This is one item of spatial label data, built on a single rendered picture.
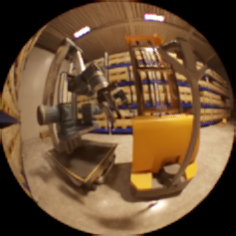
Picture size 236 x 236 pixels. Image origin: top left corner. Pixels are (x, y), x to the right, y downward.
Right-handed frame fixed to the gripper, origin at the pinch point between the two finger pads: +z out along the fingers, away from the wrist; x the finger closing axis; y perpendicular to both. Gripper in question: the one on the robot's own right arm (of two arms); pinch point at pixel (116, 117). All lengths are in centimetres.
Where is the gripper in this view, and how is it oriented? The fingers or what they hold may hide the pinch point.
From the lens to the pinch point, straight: 39.1
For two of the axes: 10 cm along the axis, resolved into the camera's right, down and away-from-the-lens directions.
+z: 4.7, 8.8, 0.1
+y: -8.4, 4.4, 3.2
